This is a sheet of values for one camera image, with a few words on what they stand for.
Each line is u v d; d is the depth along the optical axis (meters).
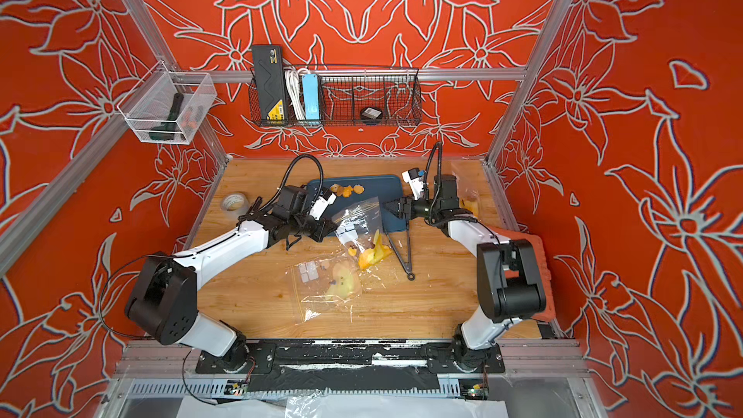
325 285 0.86
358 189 1.07
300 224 0.71
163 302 0.43
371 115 0.95
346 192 1.07
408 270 0.88
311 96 0.90
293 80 0.87
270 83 0.88
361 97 0.96
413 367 0.72
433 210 0.71
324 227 0.74
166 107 0.90
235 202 1.06
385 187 1.07
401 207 0.78
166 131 0.79
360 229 0.85
